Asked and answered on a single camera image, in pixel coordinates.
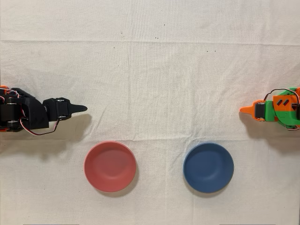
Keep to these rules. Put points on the white tablecloth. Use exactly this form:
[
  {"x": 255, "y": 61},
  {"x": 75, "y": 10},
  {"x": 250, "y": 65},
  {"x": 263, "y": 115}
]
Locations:
[{"x": 164, "y": 93}]

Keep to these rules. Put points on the blue bowl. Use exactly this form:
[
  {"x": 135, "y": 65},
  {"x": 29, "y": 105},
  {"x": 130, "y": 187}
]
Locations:
[{"x": 208, "y": 167}]

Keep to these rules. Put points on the red bowl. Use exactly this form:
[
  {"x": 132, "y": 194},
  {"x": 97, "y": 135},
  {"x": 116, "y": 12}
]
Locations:
[{"x": 110, "y": 167}]

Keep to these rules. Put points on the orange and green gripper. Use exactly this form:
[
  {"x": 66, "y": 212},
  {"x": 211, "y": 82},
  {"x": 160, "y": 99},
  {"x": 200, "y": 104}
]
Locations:
[{"x": 259, "y": 111}]

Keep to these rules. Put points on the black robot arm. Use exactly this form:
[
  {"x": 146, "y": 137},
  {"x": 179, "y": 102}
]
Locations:
[{"x": 32, "y": 114}]

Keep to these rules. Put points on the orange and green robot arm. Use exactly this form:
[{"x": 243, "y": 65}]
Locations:
[{"x": 287, "y": 112}]

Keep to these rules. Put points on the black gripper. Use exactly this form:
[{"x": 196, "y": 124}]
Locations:
[{"x": 61, "y": 109}]

